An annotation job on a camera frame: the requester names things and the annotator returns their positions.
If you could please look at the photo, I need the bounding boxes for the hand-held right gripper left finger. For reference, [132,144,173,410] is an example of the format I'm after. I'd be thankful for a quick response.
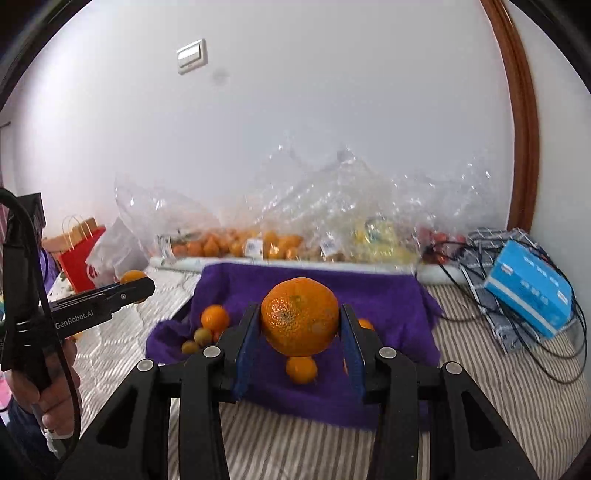
[55,302,264,480]

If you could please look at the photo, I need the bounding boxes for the person's left hand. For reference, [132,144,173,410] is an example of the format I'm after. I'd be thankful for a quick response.
[4,339,81,439]

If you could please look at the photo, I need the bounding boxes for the purple towel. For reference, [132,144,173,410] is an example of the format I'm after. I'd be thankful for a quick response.
[147,262,444,432]

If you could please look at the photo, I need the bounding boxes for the person's left forearm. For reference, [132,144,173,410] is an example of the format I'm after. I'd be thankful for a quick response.
[4,397,56,476]

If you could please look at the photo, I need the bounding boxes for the bagged yellow fruit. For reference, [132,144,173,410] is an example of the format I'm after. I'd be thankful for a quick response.
[353,217,416,264]

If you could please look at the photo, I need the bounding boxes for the black white patterned cloth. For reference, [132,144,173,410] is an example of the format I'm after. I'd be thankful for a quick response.
[462,227,578,356]

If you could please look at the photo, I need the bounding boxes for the bagged red tomatoes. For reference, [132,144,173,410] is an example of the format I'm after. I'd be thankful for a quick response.
[418,228,467,264]

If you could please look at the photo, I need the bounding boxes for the white plastic shopping bag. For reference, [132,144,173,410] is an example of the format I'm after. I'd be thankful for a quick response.
[85,217,151,289]

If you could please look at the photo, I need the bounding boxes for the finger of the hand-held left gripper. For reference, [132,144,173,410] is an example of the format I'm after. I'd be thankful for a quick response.
[108,277,156,309]

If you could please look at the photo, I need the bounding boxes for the bundle of black cables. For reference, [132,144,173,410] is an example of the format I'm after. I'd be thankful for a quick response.
[420,240,587,384]

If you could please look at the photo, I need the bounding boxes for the large mottled mandarin orange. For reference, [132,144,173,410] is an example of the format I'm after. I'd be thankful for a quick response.
[261,277,340,357]

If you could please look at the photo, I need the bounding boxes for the red paper shopping bag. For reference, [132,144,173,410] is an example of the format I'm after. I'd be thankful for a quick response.
[44,216,108,292]

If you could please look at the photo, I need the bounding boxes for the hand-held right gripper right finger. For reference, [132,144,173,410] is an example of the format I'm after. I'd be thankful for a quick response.
[341,304,539,480]

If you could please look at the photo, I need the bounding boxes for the brown wooden door frame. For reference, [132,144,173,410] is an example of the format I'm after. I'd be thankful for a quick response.
[480,0,541,236]

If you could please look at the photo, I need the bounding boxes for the white printed folded clothing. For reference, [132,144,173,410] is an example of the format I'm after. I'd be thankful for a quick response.
[48,270,75,301]

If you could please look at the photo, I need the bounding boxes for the blue cardboard box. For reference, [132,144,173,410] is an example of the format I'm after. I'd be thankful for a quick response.
[484,239,575,340]

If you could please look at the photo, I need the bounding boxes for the heap of bagged leafy tangerines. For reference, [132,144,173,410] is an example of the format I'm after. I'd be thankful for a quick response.
[172,231,221,258]

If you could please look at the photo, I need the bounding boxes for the white light switch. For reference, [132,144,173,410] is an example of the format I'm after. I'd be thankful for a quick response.
[176,39,208,75]

